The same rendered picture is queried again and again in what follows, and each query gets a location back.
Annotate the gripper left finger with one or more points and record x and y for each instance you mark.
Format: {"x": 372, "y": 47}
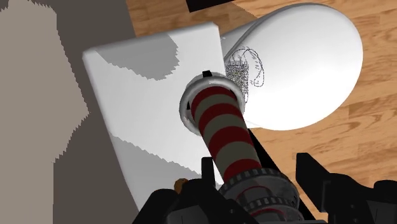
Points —
{"x": 207, "y": 173}

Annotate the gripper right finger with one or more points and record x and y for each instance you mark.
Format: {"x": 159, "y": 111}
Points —
{"x": 341, "y": 198}

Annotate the small brown round knob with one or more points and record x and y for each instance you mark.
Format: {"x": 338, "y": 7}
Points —
{"x": 181, "y": 184}

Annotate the red white striped lighthouse figure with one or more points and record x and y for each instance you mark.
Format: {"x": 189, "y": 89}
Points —
{"x": 226, "y": 133}

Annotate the white toilet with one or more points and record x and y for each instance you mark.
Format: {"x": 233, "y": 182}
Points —
{"x": 145, "y": 118}

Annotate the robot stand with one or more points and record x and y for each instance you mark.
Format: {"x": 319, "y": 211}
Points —
{"x": 207, "y": 4}

